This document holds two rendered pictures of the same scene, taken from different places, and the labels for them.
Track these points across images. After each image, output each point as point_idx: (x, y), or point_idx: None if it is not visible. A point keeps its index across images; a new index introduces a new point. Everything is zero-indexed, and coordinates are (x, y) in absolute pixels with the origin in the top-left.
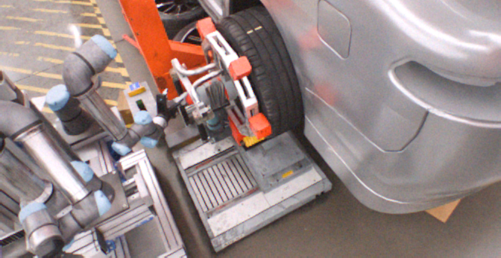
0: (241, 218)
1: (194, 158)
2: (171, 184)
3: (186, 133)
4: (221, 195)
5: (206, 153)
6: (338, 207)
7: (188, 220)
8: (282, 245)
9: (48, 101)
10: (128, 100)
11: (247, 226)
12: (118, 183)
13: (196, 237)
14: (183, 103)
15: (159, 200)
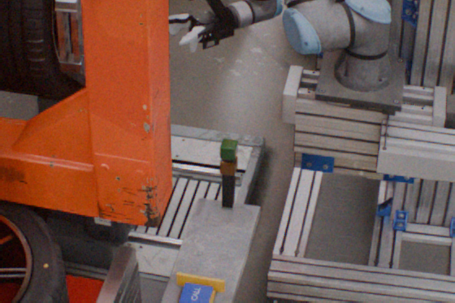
0: (196, 142)
1: None
2: (257, 276)
3: (156, 292)
4: (193, 188)
5: (154, 253)
6: None
7: (271, 211)
8: (174, 114)
9: (385, 0)
10: (231, 284)
11: (198, 131)
12: None
13: (277, 185)
14: (175, 28)
15: (301, 179)
